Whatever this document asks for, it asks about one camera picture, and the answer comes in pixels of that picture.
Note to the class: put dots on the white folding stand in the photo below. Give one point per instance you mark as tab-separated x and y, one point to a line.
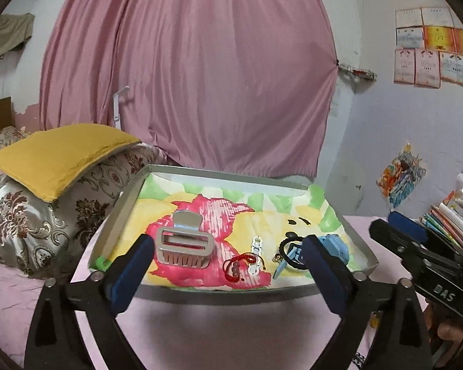
117	110

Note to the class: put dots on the blue smartwatch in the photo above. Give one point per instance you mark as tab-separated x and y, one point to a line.
332	248

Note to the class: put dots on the stack of books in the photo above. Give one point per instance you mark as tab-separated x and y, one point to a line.
447	223

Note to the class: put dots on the olive hanging cloth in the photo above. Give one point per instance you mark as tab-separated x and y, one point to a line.
7	32

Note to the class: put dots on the grey shallow box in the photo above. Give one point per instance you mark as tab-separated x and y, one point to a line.
216	296

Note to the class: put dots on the colourful paper wall decoration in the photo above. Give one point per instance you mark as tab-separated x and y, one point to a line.
401	177

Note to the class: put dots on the colourful painted box liner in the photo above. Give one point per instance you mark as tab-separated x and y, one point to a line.
254	216

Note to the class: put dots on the person's right hand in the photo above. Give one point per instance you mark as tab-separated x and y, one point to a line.
445	327

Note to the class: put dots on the pink curtain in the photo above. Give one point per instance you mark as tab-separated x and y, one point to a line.
193	65

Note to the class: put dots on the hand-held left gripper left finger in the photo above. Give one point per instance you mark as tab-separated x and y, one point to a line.
129	273

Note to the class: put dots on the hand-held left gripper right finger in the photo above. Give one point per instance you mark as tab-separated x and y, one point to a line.
324	277

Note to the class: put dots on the white hair clip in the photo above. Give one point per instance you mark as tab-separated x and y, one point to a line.
256	244

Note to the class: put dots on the floral satin pillow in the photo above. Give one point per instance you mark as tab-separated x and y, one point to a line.
27	223

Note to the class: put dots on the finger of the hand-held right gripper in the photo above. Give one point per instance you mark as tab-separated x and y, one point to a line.
407	225
393	239

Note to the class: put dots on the yellow pillow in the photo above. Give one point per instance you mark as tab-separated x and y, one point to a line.
58	158

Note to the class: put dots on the pink bed sheet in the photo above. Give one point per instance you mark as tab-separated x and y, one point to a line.
11	300

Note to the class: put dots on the beige floral quilt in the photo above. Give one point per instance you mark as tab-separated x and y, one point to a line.
4	137

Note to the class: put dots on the pink tablecloth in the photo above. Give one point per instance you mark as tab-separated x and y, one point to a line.
223	331

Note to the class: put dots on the beige hair claw clip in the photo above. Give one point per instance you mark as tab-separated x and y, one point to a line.
185	221

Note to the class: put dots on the group of wall certificates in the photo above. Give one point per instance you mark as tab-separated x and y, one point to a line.
428	54

